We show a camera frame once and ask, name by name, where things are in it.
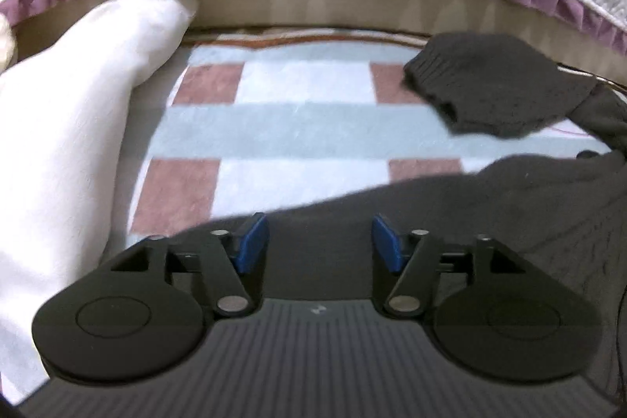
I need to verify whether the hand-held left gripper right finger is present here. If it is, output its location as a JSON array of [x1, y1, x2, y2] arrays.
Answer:
[[371, 214, 528, 320]]

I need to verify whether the beige bed frame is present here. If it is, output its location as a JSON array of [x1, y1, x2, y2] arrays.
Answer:
[[14, 0, 627, 93]]

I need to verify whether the dark grey knitted sweater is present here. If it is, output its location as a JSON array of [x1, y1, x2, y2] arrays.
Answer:
[[100, 31, 627, 404]]

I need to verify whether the checkered printed blanket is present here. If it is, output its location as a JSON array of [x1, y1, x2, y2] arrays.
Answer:
[[128, 29, 613, 237]]

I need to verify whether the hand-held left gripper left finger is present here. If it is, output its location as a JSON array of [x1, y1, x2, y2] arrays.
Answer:
[[112, 212, 270, 319]]

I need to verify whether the white cloth bundle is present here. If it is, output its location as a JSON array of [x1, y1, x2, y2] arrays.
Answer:
[[0, 0, 199, 405]]

